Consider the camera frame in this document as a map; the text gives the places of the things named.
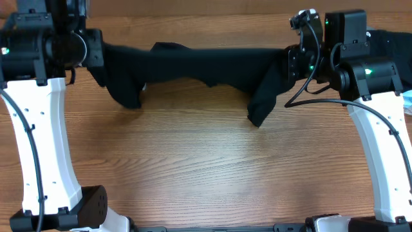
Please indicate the black t-shirt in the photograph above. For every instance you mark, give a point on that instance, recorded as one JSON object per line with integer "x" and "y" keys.
{"x": 257, "y": 71}

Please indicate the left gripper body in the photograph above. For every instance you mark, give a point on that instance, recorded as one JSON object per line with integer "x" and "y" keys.
{"x": 94, "y": 48}

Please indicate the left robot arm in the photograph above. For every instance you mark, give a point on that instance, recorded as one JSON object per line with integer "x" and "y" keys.
{"x": 42, "y": 44}

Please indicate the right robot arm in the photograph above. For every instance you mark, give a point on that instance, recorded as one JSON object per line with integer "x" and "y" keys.
{"x": 342, "y": 53}

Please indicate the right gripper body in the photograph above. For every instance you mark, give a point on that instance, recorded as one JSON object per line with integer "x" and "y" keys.
{"x": 300, "y": 64}

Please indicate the light blue folded garment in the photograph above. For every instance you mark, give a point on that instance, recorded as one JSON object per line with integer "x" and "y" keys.
{"x": 407, "y": 96}

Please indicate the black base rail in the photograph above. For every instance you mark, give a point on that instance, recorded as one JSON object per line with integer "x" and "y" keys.
{"x": 222, "y": 229}

